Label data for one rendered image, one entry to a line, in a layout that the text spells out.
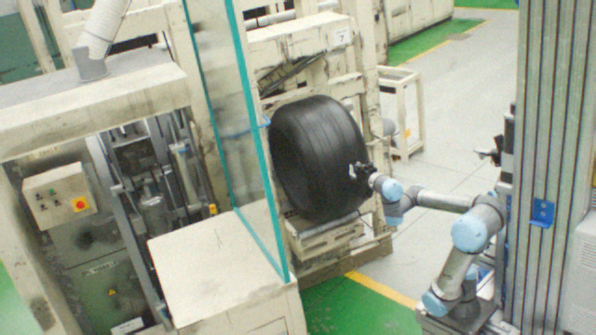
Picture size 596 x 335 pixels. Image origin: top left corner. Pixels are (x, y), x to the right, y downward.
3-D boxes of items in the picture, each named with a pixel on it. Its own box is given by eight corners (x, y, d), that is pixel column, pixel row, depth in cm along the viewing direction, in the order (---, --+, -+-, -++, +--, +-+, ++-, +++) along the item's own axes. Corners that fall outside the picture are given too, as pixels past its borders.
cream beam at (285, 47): (242, 77, 239) (236, 46, 232) (226, 66, 260) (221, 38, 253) (355, 46, 257) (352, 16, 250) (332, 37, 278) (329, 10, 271)
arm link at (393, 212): (413, 216, 205) (410, 192, 201) (395, 229, 199) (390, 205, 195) (399, 212, 211) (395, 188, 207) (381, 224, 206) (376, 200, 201)
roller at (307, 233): (293, 231, 247) (293, 235, 251) (298, 239, 245) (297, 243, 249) (357, 207, 257) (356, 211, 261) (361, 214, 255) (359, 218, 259)
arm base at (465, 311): (487, 305, 213) (488, 288, 208) (468, 327, 205) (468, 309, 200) (455, 291, 224) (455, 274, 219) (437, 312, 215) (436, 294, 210)
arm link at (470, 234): (460, 305, 205) (508, 216, 167) (437, 326, 197) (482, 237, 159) (438, 285, 211) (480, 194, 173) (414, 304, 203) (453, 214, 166)
